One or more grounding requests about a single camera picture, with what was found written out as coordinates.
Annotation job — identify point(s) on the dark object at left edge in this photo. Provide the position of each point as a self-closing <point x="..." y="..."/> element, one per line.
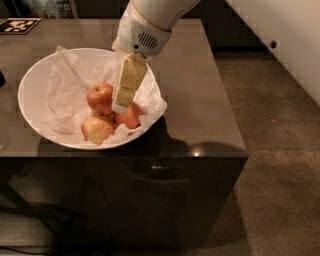
<point x="2" y="80"/>

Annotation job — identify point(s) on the yellowish red apple front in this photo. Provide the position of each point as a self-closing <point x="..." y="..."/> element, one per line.
<point x="97" y="128"/>

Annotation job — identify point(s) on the black white fiducial marker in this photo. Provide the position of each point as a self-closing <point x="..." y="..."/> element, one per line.
<point x="18" y="26"/>

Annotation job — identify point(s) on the white crumpled paper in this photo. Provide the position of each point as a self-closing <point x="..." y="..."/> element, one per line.
<point x="72" y="73"/>

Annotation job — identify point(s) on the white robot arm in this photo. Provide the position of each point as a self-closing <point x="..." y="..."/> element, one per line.
<point x="290" y="29"/>

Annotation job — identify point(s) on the white bowl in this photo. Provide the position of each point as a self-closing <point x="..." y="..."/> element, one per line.
<point x="32" y="96"/>

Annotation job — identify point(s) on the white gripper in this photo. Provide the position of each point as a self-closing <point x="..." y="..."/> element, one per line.
<point x="137" y="35"/>

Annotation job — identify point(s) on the dark cabinet fronts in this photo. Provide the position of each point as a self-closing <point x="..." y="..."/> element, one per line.
<point x="224" y="28"/>

